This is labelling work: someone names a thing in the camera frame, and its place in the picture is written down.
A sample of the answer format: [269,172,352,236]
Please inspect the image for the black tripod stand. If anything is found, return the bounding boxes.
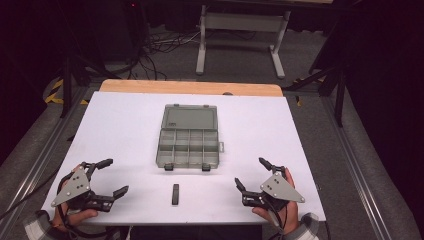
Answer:
[285,49,348,128]
[59,0,113,119]

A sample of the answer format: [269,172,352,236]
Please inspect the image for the yellow black hazard tape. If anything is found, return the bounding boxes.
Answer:
[44,78,90,106]

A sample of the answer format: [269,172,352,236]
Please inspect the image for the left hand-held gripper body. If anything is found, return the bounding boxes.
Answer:
[50,161,115,213]

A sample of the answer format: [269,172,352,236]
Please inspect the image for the clear grey compartment box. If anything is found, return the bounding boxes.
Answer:
[155,103,225,173]

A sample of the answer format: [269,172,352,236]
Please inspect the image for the person's left hand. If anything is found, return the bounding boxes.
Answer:
[51,163,100,233]

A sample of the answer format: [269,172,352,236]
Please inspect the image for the grey metal stand frame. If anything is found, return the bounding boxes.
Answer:
[195,4,292,80]

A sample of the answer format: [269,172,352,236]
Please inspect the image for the person's right hand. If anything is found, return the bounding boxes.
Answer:
[251,167,300,235]

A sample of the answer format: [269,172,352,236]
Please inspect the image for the aluminium floor rail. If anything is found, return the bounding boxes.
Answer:
[319,95,394,240]
[0,84,91,240]

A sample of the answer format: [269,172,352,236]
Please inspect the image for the small black rectangular block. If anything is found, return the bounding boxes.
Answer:
[171,183,180,206]

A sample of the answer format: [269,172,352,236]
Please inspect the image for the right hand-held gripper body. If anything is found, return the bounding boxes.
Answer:
[241,165,306,212]

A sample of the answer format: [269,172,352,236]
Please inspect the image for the white table cover sheet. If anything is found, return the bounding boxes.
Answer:
[41,91,327,226]

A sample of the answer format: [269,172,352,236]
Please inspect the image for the tangle of floor cables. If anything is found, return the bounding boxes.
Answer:
[126,28,202,82]

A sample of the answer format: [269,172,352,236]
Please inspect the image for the right hand-held gripper black cable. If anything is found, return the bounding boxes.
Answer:
[266,196,290,240]

